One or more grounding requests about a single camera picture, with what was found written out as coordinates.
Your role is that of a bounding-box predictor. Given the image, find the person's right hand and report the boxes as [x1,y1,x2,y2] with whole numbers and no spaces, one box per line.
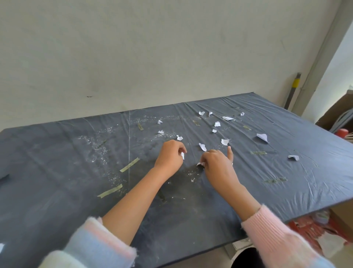
[199,145,243,198]

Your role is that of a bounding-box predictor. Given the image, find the person's left hand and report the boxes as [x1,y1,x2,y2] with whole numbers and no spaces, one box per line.
[153,139,188,180]

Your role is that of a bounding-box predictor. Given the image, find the pale green tape strip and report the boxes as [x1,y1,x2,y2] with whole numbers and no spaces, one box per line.
[120,157,140,173]
[97,184,124,199]

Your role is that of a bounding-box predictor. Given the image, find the white paper scraps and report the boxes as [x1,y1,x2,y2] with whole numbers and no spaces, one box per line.
[157,110,300,162]

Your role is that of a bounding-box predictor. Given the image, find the person's right forearm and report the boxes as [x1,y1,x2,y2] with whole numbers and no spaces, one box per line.
[222,182,337,268]

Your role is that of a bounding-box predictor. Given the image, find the person's left forearm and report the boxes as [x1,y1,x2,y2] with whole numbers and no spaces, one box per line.
[38,165,166,268]

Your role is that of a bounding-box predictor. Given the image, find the person's black trousers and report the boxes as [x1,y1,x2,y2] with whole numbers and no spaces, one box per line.
[231,247,266,268]

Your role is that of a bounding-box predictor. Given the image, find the red and white package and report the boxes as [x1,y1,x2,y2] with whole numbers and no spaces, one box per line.
[286,214,353,257]

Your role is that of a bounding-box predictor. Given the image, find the grey pole yellow band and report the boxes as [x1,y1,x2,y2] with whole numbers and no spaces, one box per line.
[283,72,302,111]

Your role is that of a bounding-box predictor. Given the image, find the clear plastic bottle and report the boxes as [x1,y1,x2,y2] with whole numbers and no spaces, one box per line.
[312,210,331,225]

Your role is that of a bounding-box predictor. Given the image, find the dark grey covered table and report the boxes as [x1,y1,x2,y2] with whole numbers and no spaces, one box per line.
[0,92,353,268]

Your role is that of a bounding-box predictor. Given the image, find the brown cardboard box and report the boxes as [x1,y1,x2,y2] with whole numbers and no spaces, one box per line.
[329,200,353,241]
[315,89,353,133]

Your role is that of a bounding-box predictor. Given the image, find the white plastic bag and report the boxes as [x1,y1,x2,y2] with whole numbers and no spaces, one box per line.
[316,232,347,259]

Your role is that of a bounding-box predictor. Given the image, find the grey wall pipe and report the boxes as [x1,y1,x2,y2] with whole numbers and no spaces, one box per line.
[291,0,344,116]

